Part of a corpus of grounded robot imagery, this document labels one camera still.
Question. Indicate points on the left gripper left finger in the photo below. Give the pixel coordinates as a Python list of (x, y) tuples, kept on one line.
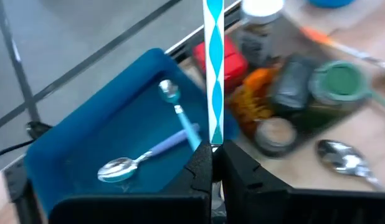
[(180, 202)]

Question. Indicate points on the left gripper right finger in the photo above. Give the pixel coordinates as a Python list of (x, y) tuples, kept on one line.
[(258, 202)]

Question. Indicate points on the small clear spice jar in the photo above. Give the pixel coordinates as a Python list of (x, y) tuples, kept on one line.
[(275, 133)]

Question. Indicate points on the all-silver spoon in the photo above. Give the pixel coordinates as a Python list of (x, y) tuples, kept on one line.
[(342, 158)]

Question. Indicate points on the orange-red seasoning packet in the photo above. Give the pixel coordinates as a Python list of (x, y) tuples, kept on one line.
[(251, 99)]

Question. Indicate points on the dark green tin box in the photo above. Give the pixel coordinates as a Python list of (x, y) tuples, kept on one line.
[(292, 84)]

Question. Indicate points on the red cube box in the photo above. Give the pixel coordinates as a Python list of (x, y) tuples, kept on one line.
[(236, 65)]

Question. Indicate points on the green-lidded spice jar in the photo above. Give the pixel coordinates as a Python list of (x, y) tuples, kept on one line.
[(339, 79)]

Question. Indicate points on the white-lidded seasoning jar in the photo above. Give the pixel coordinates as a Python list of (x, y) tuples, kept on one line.
[(261, 31)]

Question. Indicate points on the blue plastic bin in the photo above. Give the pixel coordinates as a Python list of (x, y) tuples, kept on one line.
[(117, 124)]

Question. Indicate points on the grey plastic bin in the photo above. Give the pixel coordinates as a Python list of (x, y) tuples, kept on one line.
[(293, 34)]

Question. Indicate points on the blue bowl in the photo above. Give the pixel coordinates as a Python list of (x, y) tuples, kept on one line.
[(331, 3)]

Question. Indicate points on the black frame clamp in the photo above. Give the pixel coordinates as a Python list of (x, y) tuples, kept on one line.
[(38, 129)]

